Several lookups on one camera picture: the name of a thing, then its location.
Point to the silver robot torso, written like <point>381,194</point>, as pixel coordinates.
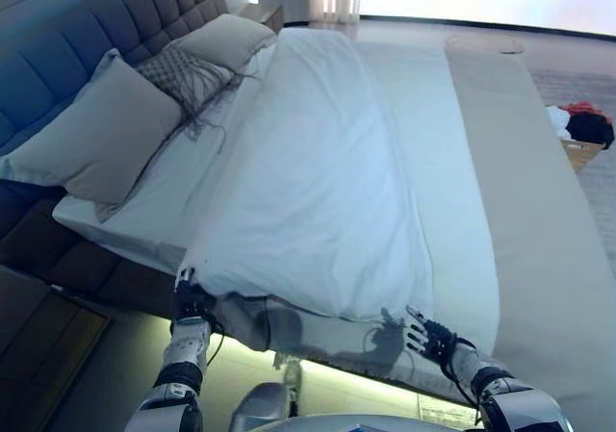
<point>361,422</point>

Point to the grey rug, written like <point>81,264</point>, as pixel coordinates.
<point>577,81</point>

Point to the grey fringed decorative cushion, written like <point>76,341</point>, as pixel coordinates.
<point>183,73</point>

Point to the red garment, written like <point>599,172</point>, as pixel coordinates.
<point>582,108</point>

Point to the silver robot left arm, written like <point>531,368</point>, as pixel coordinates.
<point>183,355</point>

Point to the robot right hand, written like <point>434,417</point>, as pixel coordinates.
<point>433,338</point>

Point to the white garment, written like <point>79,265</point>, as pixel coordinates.
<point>557,121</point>

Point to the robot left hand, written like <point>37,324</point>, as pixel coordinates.
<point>190,297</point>

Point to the beige pillow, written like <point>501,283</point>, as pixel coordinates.
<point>226,40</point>
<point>96,138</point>

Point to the white duvet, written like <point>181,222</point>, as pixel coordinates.
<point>313,186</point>

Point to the black garment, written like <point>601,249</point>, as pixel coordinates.
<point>589,131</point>

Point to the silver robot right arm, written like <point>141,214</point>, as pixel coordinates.
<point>510,398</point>

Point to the white fringed blanket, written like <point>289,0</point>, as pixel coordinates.
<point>433,381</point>

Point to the wooden nightstand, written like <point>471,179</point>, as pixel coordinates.
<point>43,345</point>
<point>264,16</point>

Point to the tan laundry box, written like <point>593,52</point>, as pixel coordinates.
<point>582,155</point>

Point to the tufted fabric headboard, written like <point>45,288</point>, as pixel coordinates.
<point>96,33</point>

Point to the brown upholstered bed frame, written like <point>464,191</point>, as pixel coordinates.
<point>72,249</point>

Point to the beige bed runner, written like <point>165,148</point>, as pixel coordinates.
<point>529,210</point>

